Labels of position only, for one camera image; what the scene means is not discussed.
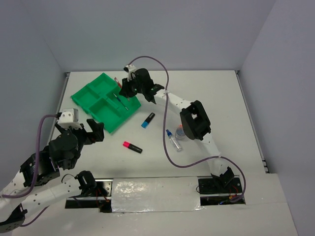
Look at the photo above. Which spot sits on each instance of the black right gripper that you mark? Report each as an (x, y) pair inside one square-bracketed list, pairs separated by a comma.
[(125, 90)]

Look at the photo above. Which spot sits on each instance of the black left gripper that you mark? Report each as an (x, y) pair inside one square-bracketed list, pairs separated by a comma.
[(97, 134)]

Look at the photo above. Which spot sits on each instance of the red gel pen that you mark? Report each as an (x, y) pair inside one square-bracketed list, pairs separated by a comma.
[(120, 86)]

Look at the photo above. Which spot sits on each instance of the blue gel pen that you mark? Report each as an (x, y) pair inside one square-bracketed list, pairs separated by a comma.
[(120, 101)]

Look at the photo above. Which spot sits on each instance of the pink highlighter marker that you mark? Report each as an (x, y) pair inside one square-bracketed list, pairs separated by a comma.
[(132, 147)]

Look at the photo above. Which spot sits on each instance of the blue highlighter marker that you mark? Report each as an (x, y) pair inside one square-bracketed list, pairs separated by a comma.
[(148, 120)]

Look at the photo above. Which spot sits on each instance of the clear spray bottle blue cap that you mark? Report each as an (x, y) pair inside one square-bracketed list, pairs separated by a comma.
[(173, 141)]

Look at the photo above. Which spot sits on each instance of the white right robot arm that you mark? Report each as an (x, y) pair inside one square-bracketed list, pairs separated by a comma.
[(194, 119)]

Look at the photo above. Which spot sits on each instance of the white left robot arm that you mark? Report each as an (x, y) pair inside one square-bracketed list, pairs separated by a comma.
[(24, 194)]

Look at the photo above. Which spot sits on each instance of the green compartment tray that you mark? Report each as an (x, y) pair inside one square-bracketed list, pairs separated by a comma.
[(96, 99)]

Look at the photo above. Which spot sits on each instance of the silver tape sheet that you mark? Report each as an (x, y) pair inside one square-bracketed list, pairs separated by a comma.
[(161, 194)]

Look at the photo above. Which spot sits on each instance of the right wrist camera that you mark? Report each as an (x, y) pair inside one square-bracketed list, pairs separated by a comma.
[(129, 69)]

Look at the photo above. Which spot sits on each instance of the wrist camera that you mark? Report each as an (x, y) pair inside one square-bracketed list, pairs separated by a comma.
[(69, 118), (129, 69)]

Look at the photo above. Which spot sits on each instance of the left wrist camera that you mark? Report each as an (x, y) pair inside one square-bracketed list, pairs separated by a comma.
[(69, 118)]

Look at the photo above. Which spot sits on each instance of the black mounting rail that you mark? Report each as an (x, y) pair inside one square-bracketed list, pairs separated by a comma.
[(212, 192)]

